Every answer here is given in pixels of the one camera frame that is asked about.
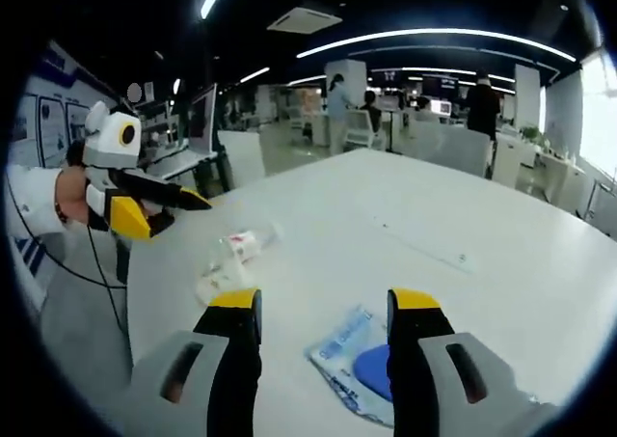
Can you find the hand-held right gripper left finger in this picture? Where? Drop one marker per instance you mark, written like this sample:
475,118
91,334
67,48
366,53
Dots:
231,360

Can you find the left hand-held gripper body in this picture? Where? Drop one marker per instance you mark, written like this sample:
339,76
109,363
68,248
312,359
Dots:
108,138

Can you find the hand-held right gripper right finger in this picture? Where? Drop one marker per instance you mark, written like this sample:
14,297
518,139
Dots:
419,360

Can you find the clear package with blue disc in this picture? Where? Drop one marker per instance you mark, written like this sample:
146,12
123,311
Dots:
347,350

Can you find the white floral paper cup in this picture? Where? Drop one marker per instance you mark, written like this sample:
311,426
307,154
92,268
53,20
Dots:
222,278

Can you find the clear water bottle red label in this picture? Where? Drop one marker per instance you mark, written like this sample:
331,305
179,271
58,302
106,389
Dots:
243,244

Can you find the white tabletop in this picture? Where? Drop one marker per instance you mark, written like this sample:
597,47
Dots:
385,191

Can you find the person's left hand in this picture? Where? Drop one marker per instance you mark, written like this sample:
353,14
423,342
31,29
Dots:
71,196

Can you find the computer monitor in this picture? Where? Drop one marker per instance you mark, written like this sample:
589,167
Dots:
202,123

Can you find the white office chair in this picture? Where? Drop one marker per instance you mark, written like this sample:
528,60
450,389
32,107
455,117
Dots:
364,128

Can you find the white partition counter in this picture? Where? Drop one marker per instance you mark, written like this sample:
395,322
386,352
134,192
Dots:
448,147

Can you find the ceiling air vent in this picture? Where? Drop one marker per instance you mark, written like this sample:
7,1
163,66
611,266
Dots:
303,19

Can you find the white desk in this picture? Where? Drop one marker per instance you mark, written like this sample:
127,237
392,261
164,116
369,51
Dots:
564,172

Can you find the potted green plant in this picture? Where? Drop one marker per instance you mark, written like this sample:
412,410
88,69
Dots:
531,133

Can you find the small window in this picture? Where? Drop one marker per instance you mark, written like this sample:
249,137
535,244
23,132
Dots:
602,118

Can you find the long ceiling light strip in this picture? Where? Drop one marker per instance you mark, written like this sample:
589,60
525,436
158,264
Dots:
434,33

